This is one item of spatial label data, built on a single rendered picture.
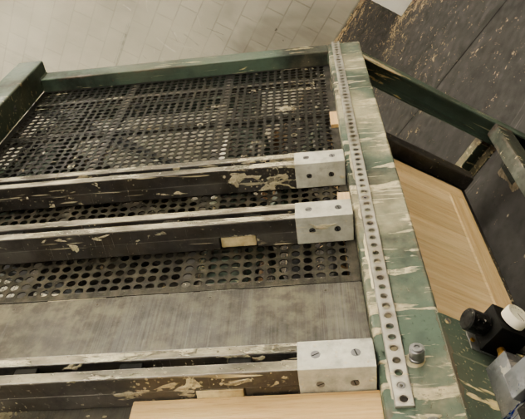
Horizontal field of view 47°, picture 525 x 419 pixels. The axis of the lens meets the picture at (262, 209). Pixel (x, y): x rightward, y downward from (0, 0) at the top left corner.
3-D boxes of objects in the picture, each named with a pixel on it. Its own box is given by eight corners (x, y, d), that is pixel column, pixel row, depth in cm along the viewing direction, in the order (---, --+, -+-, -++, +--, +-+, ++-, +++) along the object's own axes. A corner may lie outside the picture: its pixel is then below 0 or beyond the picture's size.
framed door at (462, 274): (541, 386, 152) (547, 381, 151) (351, 311, 140) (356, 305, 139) (458, 194, 227) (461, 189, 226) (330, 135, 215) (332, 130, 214)
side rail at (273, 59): (330, 79, 227) (328, 51, 221) (48, 106, 237) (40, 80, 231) (328, 71, 233) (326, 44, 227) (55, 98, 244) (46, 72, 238)
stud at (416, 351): (425, 365, 96) (426, 352, 95) (409, 366, 97) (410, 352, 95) (423, 353, 98) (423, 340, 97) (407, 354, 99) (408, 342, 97)
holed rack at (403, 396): (415, 407, 90) (415, 405, 90) (394, 408, 90) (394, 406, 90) (339, 42, 227) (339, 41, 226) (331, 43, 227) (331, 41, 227)
